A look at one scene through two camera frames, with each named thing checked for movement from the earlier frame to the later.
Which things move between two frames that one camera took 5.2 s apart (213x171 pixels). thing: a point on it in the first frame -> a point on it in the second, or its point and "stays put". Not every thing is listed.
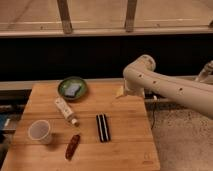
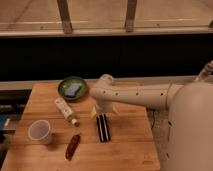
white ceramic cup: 40,131 stays put
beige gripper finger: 120,91 -> 93,113
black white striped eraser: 103,128 stays put
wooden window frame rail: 105,18 stays put
